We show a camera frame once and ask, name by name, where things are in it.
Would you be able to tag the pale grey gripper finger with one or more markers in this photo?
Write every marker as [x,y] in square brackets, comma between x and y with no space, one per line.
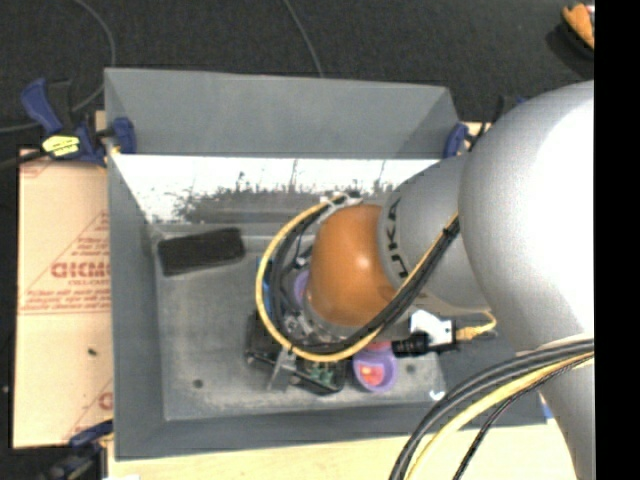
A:
[281,370]

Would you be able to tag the purple round object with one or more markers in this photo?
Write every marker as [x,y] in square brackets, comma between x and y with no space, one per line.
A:
[301,288]

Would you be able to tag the purple cup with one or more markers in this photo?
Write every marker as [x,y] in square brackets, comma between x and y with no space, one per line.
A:
[375,370]

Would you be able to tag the grey metal bin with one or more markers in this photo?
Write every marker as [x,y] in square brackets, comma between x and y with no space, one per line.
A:
[210,318]

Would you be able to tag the dark green flat block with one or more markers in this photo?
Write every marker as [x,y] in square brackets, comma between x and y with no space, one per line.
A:
[201,250]

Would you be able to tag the brown cardboard board red print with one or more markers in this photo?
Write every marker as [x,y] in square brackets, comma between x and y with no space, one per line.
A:
[60,248]

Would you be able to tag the black cylinder on white bracket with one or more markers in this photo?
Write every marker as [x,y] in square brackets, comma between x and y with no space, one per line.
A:
[431,324]

